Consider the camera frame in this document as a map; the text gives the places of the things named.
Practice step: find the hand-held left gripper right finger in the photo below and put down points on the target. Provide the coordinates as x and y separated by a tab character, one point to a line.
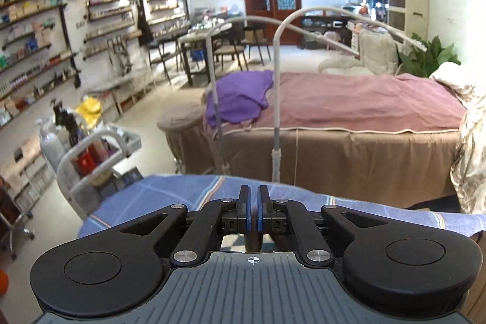
261	208

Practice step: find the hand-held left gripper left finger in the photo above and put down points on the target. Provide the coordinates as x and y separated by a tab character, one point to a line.
246	208

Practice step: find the blue plaid bed sheet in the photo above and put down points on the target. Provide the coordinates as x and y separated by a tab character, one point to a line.
171	191

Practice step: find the brown massage bed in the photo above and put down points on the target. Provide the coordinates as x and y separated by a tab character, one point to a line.
360	160

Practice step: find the round covered stool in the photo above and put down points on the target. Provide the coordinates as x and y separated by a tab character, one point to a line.
176	123

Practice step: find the purple towel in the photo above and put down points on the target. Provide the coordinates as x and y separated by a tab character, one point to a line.
239	96

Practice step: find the white floor lamp stand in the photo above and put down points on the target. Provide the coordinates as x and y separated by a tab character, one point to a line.
215	88
277	88

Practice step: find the pink bed cover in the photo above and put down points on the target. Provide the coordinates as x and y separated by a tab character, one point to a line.
360	100

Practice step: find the white trolley cart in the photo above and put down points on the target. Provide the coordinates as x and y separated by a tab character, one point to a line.
97	172

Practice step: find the yellow bag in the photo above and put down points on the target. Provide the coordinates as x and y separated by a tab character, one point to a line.
88	109

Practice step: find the white cushion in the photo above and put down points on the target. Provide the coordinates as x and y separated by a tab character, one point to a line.
376	50

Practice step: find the beige patterned blanket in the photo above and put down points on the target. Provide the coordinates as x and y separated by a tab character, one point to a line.
472	141

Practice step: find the green potted plant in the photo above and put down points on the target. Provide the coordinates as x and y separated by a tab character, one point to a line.
429	56

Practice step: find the office chair base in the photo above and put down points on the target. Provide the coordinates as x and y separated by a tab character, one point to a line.
15	225

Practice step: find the cream drawer cabinet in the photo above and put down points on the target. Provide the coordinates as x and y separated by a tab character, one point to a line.
408	12

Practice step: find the black framed wall shelves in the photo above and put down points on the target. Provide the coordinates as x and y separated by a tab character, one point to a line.
163	1

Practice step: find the short wall shelves with goods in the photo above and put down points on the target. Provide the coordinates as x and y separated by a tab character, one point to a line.
108	16

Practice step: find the long wall shelves with goods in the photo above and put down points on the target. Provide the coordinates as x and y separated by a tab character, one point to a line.
30	43

